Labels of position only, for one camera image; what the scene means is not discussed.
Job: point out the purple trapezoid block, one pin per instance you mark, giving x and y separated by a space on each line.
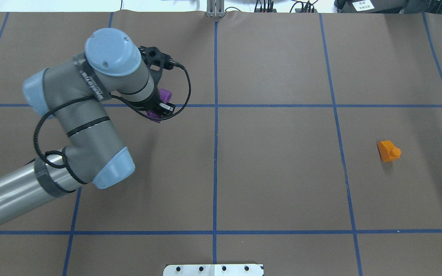
161 95

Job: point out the orange trapezoid block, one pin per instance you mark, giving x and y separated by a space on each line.
388 152

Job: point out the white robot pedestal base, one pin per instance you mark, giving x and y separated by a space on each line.
214 270

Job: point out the aluminium frame post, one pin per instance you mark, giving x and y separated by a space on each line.
215 8

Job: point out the black gripper arm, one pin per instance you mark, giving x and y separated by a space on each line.
155 103

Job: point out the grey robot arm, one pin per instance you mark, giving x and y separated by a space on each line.
75 140

